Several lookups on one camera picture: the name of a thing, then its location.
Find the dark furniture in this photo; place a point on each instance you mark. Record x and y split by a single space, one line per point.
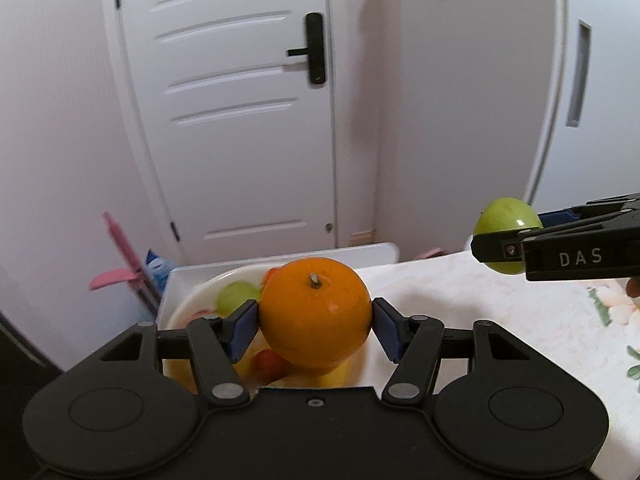
20 410

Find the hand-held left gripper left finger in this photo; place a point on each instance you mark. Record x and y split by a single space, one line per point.
245 327

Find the pink flat plastic piece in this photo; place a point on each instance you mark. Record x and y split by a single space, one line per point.
110 277

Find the green apple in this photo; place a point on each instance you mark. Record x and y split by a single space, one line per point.
505 217
235 296

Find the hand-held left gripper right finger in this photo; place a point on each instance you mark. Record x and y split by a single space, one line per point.
385 325

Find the white plastic tray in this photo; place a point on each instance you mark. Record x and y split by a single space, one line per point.
350 255

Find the person's right hand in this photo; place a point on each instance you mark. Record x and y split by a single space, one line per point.
634 287

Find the blue plastic water bottle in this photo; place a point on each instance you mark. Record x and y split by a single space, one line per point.
157 270

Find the large orange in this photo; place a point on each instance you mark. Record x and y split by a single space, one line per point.
315 320

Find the white cabinet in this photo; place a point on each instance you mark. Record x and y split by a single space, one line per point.
610 85

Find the duck print plate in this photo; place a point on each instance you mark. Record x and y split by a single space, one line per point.
190 305

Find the small tangerine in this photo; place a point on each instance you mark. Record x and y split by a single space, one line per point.
270 276

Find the red cherry tomato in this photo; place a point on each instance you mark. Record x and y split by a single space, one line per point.
270 362

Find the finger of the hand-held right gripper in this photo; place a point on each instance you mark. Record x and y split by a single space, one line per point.
492 247
600 212

